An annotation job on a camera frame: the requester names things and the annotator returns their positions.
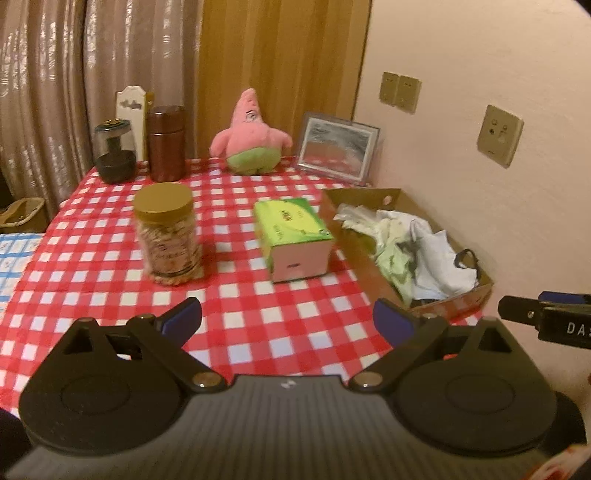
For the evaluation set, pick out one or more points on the dark glass jar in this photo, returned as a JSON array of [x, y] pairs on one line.
[[115, 166]]

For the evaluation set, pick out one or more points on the green tissue box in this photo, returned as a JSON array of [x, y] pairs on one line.
[[291, 221]]

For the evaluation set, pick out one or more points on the white cloth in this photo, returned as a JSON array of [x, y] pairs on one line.
[[392, 224]]

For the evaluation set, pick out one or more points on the framed picture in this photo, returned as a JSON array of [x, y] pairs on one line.
[[337, 147]]

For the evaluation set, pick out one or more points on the brown cardboard box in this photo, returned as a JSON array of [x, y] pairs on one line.
[[351, 258]]

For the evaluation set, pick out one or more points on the beige wall socket plate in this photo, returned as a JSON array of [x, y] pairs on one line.
[[499, 136]]

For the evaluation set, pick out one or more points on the nut jar with gold lid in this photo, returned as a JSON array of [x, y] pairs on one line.
[[168, 240]]

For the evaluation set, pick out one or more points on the beige wall switch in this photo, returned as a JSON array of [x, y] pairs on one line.
[[388, 88], [408, 93]]

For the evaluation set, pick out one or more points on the white wooden board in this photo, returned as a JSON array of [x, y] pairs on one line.
[[131, 104]]

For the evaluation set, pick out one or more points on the wooden wardrobe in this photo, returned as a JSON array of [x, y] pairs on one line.
[[277, 55]]

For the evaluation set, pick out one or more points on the pink starfish plush toy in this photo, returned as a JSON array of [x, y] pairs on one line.
[[249, 134]]

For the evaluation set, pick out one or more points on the blue patterned bedsheet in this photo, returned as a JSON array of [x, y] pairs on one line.
[[14, 258]]

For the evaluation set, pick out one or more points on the brown cylindrical canister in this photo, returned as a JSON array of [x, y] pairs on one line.
[[166, 147]]

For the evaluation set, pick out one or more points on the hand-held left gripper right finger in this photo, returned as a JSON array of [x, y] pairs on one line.
[[392, 321]]

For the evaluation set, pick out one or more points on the beige patterned curtain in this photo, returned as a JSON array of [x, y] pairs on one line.
[[41, 92], [138, 46]]

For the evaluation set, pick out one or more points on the woven basket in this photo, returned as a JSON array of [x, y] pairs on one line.
[[23, 217]]

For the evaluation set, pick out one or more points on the red white checkered tablecloth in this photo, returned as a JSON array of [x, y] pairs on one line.
[[277, 323]]

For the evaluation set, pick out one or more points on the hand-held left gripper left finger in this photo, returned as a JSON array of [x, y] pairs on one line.
[[182, 318]]

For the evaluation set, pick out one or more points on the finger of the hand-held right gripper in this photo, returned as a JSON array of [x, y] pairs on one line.
[[565, 297], [517, 309]]

